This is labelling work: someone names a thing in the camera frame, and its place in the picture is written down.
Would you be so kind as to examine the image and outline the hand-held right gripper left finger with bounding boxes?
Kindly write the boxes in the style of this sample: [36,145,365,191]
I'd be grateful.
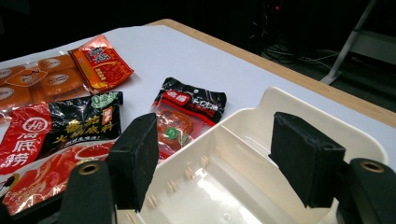
[58,112,160,224]

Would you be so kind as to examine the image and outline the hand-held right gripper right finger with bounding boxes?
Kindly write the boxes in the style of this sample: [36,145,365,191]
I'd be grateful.
[268,111,396,224]

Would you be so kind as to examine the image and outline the small black red clear packet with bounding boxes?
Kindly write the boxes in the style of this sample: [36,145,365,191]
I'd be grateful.
[150,77,228,162]

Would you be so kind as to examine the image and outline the large red black soup packet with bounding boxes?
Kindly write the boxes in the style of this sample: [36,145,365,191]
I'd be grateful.
[0,91,124,217]

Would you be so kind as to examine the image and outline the cream plastic bin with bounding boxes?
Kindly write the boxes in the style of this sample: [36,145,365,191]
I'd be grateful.
[116,86,389,224]

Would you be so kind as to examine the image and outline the red orange sauce packet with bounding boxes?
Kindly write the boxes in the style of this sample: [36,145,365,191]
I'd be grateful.
[67,34,135,95]

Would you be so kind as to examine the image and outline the clear packet of orange cubes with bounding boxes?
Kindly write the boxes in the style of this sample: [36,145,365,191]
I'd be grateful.
[0,54,94,118]

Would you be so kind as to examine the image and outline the grey metal stand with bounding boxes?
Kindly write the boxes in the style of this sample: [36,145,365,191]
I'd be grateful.
[319,0,379,86]

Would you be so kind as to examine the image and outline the floor cable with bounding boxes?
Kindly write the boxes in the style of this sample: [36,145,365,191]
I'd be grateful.
[266,46,340,72]

